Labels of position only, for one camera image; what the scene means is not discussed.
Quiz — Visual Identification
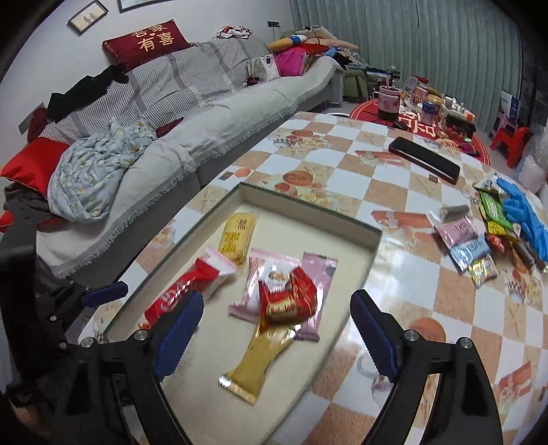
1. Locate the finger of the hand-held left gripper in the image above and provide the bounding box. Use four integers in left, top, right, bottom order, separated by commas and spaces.
55, 281, 129, 309

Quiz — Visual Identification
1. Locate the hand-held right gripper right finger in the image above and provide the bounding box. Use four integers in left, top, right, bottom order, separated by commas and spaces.
350, 290, 503, 445

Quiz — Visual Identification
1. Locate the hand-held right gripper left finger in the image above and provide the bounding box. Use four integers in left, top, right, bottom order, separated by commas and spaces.
53, 290, 205, 445

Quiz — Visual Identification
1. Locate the long red snack packet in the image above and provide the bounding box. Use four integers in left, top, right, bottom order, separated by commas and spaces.
143, 257, 215, 330

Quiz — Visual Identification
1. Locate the green shallow cardboard box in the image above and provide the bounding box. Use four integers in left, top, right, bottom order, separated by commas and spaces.
79, 182, 383, 445

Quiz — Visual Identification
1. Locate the mauve snack packet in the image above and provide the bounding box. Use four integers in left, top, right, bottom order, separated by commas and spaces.
295, 252, 339, 342

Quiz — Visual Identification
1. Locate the long gold snack packet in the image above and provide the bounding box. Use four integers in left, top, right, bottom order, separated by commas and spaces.
219, 323, 297, 405

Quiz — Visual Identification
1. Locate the small yellow snack packet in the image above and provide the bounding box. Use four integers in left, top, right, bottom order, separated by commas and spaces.
218, 213, 260, 265

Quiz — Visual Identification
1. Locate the person's left forearm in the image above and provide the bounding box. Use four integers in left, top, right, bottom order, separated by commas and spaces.
0, 385, 56, 445

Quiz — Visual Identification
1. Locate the blue floral blanket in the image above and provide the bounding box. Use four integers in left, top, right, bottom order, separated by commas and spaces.
47, 117, 157, 223

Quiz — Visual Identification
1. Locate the light blue snack packet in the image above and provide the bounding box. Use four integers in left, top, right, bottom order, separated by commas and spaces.
449, 235, 491, 272

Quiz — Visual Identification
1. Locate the floral print snack packet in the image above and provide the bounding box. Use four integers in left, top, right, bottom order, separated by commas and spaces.
466, 254, 499, 288

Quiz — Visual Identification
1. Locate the plain pink snack packet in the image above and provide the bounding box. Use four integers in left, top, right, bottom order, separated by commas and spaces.
434, 216, 479, 250

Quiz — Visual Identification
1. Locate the dark grey snack packet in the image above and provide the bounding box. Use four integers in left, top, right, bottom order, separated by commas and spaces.
428, 204, 470, 223

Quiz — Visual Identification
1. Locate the red satin cushion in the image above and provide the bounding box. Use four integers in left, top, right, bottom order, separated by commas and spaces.
0, 137, 71, 200

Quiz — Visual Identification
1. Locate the yellow snack bag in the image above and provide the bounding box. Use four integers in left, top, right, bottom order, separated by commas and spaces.
486, 220, 521, 238

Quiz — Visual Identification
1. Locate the dark roll snack packet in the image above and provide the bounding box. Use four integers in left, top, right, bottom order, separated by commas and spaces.
511, 240, 536, 270

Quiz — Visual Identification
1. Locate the green snack bag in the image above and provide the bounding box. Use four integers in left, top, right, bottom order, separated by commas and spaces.
477, 188, 514, 225

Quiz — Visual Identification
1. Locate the brown chocolate bar packet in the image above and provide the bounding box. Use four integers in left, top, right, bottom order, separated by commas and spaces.
528, 244, 548, 272

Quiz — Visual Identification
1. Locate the black smartphone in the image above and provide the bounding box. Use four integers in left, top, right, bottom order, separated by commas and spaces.
388, 137, 461, 186

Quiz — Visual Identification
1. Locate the black garment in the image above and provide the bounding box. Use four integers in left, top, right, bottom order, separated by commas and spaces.
46, 64, 129, 124

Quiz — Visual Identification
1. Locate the round red side table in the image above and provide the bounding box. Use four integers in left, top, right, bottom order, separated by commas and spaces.
349, 98, 491, 168

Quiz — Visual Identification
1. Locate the grey striped sofa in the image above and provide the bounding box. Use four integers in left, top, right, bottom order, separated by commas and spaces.
0, 32, 345, 279

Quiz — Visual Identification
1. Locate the blue label tin can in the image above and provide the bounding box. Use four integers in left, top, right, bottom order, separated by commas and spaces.
422, 98, 444, 126

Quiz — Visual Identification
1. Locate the clear plastic bag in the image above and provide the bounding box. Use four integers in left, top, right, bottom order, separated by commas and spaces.
516, 128, 548, 189

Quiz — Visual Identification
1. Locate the pink mug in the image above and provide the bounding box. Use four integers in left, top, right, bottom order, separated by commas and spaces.
379, 86, 403, 120

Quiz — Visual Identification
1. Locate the red plastic stool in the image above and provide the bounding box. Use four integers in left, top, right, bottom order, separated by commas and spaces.
489, 126, 534, 168

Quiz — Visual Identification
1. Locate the red embroidered pillow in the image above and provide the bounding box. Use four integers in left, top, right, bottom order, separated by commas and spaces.
103, 19, 193, 71

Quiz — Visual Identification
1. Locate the blue white carton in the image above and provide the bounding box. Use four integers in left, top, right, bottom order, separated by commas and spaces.
499, 90, 522, 129

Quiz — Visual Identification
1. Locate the white paper bag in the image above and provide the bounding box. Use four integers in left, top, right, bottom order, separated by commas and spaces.
247, 53, 281, 82

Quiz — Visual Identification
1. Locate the bright pink garment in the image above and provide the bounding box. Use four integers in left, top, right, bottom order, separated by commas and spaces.
274, 47, 311, 78

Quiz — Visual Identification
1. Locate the white red patterned cloth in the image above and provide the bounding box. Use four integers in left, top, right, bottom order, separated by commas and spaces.
213, 25, 254, 41

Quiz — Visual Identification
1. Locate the pile of clothes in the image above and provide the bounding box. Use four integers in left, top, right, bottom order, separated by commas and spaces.
304, 26, 373, 73

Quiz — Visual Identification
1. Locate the grey-green curtain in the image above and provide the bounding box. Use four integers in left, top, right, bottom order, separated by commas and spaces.
291, 0, 523, 129

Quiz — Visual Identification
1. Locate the yellow blue bolster toy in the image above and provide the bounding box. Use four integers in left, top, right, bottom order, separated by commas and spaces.
267, 34, 310, 51

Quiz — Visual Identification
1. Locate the black white picture frame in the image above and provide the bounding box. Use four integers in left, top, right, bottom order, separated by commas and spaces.
68, 0, 108, 33
117, 0, 172, 12

